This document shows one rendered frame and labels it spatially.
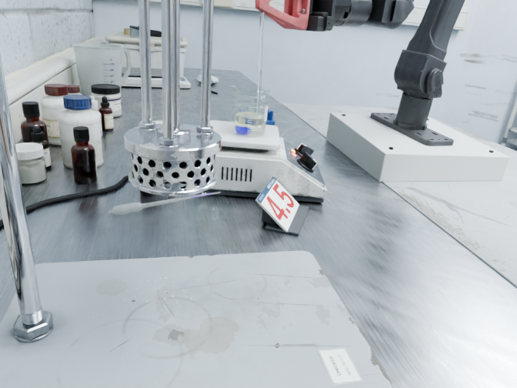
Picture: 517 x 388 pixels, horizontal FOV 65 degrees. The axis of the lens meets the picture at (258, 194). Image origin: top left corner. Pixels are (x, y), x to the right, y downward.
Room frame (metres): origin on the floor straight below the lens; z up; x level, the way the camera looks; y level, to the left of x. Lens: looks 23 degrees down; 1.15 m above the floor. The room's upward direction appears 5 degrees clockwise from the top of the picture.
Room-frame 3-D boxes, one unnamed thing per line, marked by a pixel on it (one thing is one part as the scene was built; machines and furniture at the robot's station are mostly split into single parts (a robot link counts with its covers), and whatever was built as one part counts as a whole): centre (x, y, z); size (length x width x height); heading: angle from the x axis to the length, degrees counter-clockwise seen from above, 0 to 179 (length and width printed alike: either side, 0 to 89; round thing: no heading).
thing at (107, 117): (0.87, 0.35, 0.94); 0.03 x 0.03 x 0.07
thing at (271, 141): (0.63, 0.04, 0.98); 0.12 x 0.12 x 0.01; 2
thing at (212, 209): (0.50, 0.07, 0.91); 0.06 x 0.06 x 0.02
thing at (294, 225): (0.51, -0.04, 0.92); 0.09 x 0.06 x 0.04; 167
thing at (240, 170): (0.63, 0.01, 0.94); 0.22 x 0.13 x 0.08; 92
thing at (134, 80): (1.52, 0.42, 0.92); 0.26 x 0.19 x 0.05; 109
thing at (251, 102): (0.62, 0.03, 1.02); 0.06 x 0.05 x 0.08; 105
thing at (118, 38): (1.81, 0.52, 0.97); 0.37 x 0.31 x 0.14; 13
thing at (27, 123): (0.66, 0.39, 0.95); 0.04 x 0.04 x 0.10
